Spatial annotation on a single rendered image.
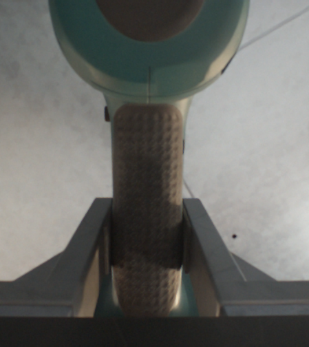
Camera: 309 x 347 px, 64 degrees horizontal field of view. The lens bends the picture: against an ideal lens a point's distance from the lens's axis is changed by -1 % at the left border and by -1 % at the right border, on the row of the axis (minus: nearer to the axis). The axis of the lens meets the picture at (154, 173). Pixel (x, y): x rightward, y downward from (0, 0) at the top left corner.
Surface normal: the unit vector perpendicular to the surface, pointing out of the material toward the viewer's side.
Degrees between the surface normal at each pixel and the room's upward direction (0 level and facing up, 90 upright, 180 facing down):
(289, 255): 90
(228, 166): 90
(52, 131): 90
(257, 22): 90
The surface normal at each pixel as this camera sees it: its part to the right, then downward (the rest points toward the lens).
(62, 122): 0.02, 0.25
